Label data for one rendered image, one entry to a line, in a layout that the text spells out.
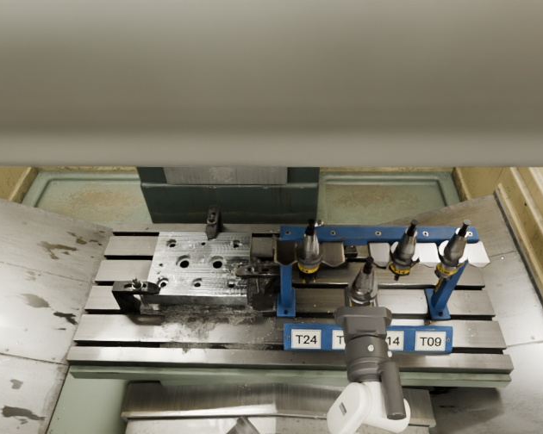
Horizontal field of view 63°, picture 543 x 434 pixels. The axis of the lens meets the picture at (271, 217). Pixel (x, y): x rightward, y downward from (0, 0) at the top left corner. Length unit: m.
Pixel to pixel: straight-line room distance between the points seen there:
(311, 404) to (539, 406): 0.61
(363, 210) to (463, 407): 0.93
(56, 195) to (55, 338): 0.83
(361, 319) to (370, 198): 1.18
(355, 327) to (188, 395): 0.63
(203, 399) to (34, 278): 0.81
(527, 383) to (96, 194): 1.86
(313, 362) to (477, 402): 0.50
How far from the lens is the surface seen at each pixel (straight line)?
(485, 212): 1.80
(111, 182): 2.28
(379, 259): 1.05
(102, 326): 1.39
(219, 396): 1.38
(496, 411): 1.46
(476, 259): 1.11
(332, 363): 1.25
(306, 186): 1.68
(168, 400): 1.42
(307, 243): 0.99
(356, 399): 0.86
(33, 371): 1.69
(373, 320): 0.96
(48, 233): 1.95
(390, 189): 2.14
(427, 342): 1.29
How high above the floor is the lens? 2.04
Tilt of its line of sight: 48 degrees down
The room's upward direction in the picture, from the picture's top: 2 degrees counter-clockwise
